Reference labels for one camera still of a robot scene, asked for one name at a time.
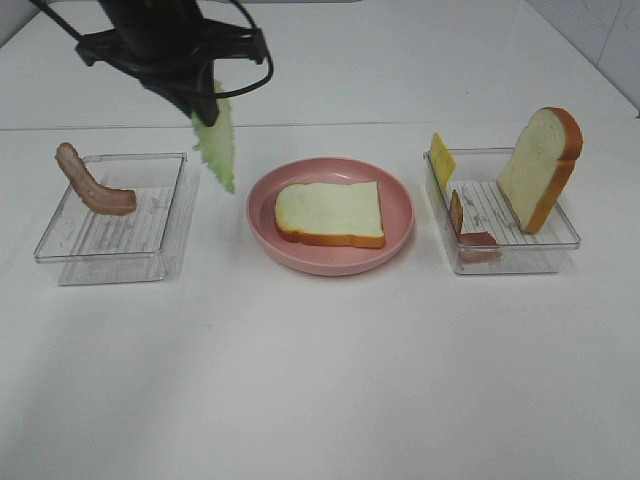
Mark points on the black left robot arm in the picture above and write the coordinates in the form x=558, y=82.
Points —
x=183, y=12

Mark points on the yellow cheese slice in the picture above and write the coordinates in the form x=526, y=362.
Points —
x=442, y=161

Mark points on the clear right plastic tray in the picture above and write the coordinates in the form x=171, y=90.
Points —
x=485, y=209

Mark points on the clear left plastic tray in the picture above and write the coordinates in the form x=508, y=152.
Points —
x=81, y=247

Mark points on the white bread slice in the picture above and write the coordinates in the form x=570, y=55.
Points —
x=327, y=214
x=540, y=166

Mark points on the clear plastic tray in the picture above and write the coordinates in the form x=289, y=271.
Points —
x=485, y=209
x=81, y=247

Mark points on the green lettuce leaf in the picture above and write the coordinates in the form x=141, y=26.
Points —
x=216, y=145

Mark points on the pink round plate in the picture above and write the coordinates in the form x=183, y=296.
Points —
x=396, y=205

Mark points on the long bacon strip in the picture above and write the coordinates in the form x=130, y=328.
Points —
x=98, y=198

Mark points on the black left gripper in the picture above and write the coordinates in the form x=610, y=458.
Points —
x=185, y=51

